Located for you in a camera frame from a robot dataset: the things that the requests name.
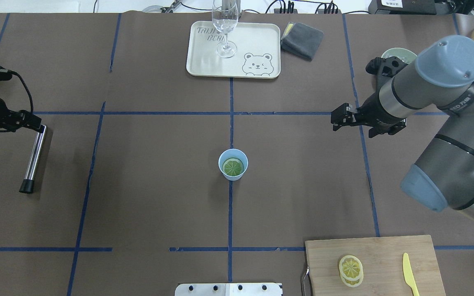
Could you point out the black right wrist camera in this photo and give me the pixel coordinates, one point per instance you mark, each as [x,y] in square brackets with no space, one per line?
[384,68]

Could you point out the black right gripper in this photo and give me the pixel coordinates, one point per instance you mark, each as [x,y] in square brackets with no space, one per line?
[370,110]

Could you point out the folded grey cloth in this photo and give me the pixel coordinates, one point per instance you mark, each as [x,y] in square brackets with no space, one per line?
[301,40]

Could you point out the lemon slice on board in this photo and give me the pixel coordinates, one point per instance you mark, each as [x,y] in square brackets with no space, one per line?
[351,271]

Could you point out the lemon slice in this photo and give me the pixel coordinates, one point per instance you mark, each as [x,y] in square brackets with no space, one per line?
[232,167]
[351,271]

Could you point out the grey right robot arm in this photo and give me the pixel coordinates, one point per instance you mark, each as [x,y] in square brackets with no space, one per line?
[441,75]

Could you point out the light blue plastic cup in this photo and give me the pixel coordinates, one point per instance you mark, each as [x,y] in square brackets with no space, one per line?
[233,153]

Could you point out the clear wine glass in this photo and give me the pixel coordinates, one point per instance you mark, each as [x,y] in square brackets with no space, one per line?
[225,17]

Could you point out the wooden cutting board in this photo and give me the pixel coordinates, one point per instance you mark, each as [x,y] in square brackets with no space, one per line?
[381,258]

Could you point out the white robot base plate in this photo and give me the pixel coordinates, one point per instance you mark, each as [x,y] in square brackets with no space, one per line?
[229,289]

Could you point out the black box with label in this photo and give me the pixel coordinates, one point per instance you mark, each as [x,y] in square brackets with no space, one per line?
[410,7]

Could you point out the green bowl of ice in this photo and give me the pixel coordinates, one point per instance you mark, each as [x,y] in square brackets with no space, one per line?
[403,54]

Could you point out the black power strip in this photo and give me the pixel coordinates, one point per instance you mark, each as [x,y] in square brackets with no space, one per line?
[285,7]

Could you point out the yellow plastic knife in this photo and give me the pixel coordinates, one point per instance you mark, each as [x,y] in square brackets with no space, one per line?
[408,274]

